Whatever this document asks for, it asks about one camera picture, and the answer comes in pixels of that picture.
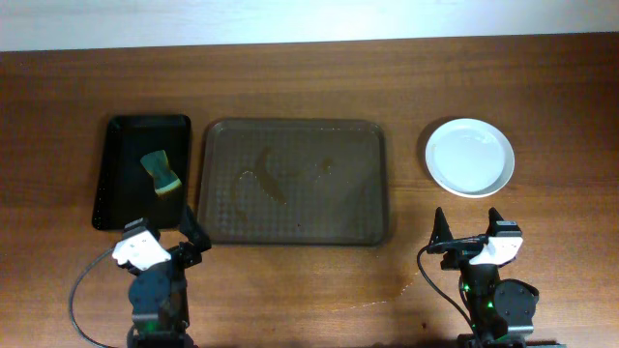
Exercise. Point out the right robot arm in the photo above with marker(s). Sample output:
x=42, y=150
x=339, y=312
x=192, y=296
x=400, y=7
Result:
x=499, y=312

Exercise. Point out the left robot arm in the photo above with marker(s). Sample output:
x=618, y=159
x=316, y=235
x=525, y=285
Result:
x=158, y=293

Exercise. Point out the black tray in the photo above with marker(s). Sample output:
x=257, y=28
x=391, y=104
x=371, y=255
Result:
x=126, y=190

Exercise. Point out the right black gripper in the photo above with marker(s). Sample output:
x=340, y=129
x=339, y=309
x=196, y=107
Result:
x=464, y=254

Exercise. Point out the brown serving tray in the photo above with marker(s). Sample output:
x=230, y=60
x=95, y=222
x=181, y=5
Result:
x=295, y=182

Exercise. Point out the green yellow sponge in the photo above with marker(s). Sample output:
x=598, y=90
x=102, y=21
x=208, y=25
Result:
x=165, y=180

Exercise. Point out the pale green plate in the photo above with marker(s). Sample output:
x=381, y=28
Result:
x=470, y=158

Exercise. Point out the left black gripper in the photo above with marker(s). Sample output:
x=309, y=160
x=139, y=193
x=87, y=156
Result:
x=183, y=254

